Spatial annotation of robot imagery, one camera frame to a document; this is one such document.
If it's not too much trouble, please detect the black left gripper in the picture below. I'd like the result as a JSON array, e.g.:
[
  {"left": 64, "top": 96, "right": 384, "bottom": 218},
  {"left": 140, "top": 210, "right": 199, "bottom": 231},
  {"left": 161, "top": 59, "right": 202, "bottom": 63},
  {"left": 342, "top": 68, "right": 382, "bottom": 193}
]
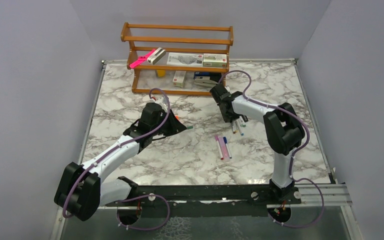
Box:
[{"left": 151, "top": 109, "right": 187, "bottom": 137}]

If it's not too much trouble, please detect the teal cap white marker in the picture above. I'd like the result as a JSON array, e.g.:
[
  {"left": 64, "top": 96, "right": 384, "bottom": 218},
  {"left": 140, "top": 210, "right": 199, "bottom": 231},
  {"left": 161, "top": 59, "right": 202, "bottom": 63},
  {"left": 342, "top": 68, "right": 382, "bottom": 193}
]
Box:
[{"left": 235, "top": 119, "right": 244, "bottom": 136}]

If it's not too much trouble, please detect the green cap white marker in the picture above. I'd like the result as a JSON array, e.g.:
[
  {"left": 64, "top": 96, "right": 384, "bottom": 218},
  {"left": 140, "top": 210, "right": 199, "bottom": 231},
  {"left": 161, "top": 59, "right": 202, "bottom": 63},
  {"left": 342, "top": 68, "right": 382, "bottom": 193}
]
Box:
[{"left": 231, "top": 120, "right": 238, "bottom": 134}]

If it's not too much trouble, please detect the orange cap black highlighter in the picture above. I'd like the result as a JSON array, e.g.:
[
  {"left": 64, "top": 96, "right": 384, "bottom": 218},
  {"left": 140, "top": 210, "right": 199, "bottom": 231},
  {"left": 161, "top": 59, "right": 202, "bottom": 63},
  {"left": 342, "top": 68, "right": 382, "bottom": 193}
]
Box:
[{"left": 241, "top": 115, "right": 249, "bottom": 123}]

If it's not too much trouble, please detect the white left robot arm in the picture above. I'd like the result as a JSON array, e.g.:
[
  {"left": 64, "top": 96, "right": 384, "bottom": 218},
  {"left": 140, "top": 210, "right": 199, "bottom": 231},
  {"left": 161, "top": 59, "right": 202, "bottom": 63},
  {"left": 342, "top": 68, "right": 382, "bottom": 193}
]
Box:
[{"left": 54, "top": 102, "right": 187, "bottom": 221}]

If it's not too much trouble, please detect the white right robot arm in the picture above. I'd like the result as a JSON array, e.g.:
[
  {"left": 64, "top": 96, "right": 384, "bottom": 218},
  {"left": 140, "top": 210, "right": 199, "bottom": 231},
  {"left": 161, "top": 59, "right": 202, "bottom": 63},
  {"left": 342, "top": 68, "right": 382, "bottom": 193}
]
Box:
[{"left": 209, "top": 83, "right": 306, "bottom": 204}]

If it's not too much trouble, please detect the pink highlighter pen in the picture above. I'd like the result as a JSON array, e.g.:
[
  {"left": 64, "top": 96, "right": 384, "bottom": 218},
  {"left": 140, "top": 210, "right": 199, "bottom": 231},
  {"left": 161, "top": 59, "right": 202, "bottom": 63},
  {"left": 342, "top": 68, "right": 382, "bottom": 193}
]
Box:
[{"left": 218, "top": 136, "right": 230, "bottom": 160}]

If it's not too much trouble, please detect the black grey stapler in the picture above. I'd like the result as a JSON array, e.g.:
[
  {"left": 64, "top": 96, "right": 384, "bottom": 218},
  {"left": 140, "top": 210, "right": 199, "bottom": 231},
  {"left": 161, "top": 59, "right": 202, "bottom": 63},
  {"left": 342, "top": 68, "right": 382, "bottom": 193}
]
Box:
[{"left": 193, "top": 71, "right": 222, "bottom": 88}]

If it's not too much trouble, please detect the pink cap white marker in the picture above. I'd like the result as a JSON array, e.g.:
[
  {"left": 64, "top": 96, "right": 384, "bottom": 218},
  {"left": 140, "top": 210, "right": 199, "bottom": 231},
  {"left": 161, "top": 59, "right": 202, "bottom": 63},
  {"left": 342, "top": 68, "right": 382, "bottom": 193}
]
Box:
[{"left": 214, "top": 135, "right": 224, "bottom": 160}]

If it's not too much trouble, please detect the blue cap white marker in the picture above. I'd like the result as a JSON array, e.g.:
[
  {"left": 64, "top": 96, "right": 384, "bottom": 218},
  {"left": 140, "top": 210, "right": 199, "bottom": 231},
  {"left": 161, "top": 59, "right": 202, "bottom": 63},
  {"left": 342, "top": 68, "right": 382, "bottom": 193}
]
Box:
[{"left": 223, "top": 136, "right": 233, "bottom": 159}]

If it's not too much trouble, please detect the green white staples box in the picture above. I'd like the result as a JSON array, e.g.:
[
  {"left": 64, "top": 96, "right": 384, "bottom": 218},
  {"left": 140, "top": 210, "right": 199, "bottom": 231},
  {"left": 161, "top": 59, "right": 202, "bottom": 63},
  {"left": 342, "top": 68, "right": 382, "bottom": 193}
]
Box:
[{"left": 202, "top": 53, "right": 228, "bottom": 68}]

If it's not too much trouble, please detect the small white red box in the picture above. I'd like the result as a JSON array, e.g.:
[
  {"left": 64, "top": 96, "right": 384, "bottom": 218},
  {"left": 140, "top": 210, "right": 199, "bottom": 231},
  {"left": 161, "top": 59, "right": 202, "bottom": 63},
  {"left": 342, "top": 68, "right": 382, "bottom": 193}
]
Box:
[{"left": 172, "top": 70, "right": 186, "bottom": 88}]

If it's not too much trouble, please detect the yellow small block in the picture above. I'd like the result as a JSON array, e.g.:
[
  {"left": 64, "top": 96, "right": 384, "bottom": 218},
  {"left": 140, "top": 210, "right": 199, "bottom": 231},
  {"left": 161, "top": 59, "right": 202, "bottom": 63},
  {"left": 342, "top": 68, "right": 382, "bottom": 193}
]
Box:
[{"left": 155, "top": 69, "right": 166, "bottom": 78}]

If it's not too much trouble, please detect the wooden two-tier shelf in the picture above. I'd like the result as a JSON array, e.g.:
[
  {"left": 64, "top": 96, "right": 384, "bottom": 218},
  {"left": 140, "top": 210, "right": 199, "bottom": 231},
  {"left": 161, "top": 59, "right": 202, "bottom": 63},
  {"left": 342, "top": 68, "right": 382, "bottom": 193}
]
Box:
[{"left": 120, "top": 22, "right": 234, "bottom": 97}]

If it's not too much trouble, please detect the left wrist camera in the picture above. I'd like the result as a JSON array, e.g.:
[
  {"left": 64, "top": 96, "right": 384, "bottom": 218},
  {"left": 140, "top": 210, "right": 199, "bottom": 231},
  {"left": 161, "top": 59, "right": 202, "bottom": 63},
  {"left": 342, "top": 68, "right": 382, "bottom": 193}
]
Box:
[{"left": 155, "top": 101, "right": 168, "bottom": 112}]

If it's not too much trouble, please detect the black front mounting rail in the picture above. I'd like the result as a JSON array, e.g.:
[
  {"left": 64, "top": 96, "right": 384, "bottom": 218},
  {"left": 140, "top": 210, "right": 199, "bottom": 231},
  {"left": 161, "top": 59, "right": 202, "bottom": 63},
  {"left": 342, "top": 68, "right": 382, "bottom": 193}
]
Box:
[{"left": 107, "top": 184, "right": 302, "bottom": 218}]

